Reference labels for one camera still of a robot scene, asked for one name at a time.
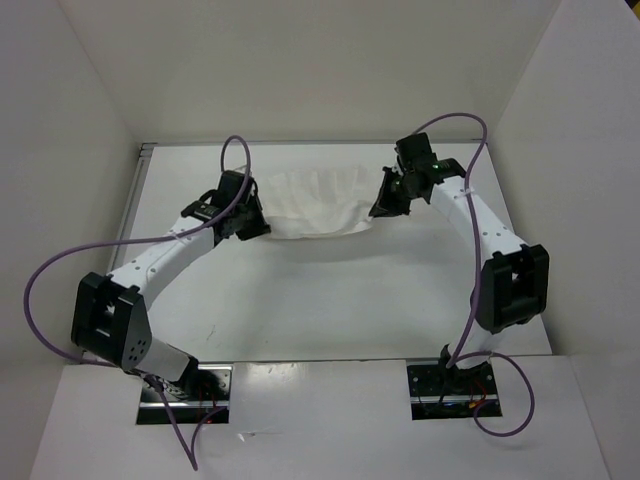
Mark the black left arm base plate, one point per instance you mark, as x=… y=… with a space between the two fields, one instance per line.
x=209 y=401

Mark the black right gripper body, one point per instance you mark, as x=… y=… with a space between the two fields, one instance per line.
x=405 y=175

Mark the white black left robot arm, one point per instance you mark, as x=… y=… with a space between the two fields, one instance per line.
x=111 y=313

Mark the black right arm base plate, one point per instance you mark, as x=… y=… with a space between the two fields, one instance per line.
x=435 y=396

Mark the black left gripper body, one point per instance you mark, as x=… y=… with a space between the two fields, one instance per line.
x=239 y=212

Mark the white fabric skirt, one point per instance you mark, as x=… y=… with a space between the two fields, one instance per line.
x=319 y=203

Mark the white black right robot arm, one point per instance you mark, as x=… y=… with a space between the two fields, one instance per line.
x=511 y=276

